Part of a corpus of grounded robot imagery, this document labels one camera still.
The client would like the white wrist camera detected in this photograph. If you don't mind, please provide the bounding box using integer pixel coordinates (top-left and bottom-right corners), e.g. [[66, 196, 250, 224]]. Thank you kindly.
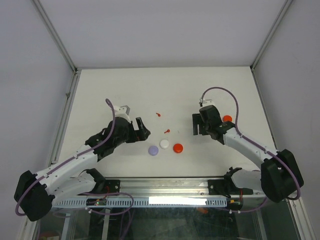
[[199, 99, 215, 108], [113, 105, 131, 123]]

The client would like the slotted cable duct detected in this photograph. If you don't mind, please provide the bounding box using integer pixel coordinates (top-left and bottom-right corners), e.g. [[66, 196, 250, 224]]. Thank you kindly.
[[54, 196, 227, 209]]

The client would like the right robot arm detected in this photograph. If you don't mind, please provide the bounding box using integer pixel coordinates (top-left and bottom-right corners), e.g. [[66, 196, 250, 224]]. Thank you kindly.
[[192, 105, 304, 203]]

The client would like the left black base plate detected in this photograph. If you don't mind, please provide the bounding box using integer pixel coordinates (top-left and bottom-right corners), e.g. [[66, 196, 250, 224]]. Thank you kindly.
[[100, 179, 121, 196]]

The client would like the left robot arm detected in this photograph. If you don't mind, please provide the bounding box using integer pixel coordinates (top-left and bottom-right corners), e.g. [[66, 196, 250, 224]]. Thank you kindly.
[[14, 116, 151, 222]]

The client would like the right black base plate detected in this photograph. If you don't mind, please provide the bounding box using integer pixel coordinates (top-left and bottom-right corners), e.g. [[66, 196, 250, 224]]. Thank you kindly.
[[207, 179, 227, 196]]

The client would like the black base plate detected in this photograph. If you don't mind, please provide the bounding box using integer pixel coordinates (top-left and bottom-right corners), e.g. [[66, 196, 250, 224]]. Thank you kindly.
[[100, 179, 121, 196], [207, 179, 227, 196]]

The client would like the small green-lit circuit board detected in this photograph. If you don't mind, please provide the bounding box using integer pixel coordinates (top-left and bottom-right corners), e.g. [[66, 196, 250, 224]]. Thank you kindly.
[[86, 198, 108, 206]]

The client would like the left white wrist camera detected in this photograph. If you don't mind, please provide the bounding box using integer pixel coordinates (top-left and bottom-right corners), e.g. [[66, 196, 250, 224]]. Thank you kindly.
[[113, 105, 131, 123]]

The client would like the red charging case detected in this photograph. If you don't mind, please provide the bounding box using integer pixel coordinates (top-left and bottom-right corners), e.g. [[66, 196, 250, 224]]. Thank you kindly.
[[173, 143, 184, 154], [223, 115, 233, 122]]

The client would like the aluminium front rail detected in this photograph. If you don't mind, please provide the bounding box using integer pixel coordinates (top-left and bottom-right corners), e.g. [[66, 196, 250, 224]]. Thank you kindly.
[[53, 176, 300, 198]]

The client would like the purple charging case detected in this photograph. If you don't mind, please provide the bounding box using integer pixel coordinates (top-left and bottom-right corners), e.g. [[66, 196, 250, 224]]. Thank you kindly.
[[148, 145, 159, 156]]

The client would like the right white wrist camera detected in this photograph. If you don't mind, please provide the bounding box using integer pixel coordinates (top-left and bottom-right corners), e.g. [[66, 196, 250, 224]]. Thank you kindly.
[[199, 99, 215, 108]]

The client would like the white charging case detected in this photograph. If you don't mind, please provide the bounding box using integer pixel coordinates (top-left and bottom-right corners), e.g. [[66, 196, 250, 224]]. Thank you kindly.
[[159, 139, 170, 150]]

